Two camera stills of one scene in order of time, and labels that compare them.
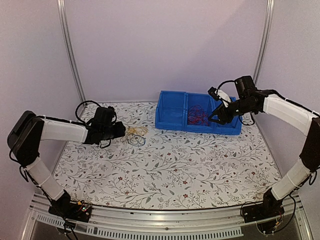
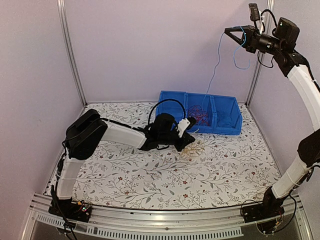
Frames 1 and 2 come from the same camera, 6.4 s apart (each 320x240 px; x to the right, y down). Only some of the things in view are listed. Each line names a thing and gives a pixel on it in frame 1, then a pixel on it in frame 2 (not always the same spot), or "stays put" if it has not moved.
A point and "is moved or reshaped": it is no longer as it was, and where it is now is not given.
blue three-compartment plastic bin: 172,110 stays put
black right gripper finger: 217,114 → 246,29
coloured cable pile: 135,136 is moved or reshaped
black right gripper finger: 218,119 → 242,41
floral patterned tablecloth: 174,170 stays put
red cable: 196,115 stays put
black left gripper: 120,131 → 185,141
